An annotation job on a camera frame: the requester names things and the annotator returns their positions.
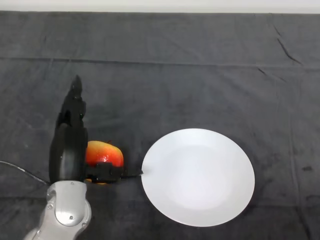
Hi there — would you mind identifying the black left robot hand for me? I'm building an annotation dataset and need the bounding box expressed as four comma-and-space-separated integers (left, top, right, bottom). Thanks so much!
48, 74, 146, 185

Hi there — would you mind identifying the red yellow apple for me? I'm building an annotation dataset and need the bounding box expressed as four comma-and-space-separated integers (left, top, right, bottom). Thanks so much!
84, 140, 125, 186

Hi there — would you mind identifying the white round plate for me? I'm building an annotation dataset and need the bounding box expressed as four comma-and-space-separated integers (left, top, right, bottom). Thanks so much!
141, 128, 256, 228

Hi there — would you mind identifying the dark grey table cloth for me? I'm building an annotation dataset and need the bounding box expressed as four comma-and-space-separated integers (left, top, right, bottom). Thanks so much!
0, 9, 320, 240

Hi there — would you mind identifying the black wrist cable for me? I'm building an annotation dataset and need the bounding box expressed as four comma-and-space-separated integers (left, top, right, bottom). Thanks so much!
0, 160, 50, 187

